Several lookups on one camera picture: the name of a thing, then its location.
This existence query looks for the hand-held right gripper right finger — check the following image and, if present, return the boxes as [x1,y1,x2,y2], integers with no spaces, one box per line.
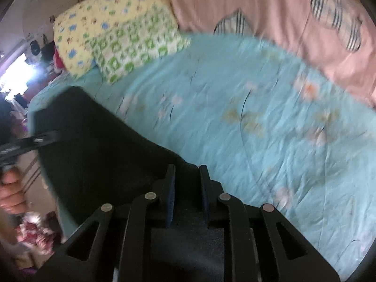
[199,164,341,282]

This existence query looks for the yellow patterned pillow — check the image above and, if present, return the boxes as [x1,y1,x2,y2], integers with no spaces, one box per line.
[53,0,178,80]

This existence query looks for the black pants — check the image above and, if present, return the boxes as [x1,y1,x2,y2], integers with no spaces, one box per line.
[28,86,230,282]

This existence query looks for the person's left hand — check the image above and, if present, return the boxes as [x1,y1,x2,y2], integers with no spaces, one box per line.
[0,166,28,215]

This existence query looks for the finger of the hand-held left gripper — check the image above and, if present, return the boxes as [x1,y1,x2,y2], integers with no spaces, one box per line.
[0,130,61,165]

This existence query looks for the green patterned pillow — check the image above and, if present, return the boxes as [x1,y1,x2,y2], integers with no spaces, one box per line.
[90,6,191,84]

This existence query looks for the light blue floral bedsheet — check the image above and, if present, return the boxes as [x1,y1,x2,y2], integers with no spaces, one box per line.
[28,34,376,279]

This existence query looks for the red and white patterned cloth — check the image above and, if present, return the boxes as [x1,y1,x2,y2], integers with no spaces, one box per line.
[16,211,63,255]

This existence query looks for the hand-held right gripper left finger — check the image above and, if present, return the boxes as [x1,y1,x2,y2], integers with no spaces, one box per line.
[37,164,177,282]

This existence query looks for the pink blanket with striped patches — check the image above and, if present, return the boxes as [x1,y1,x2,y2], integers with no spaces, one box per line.
[156,0,376,108]

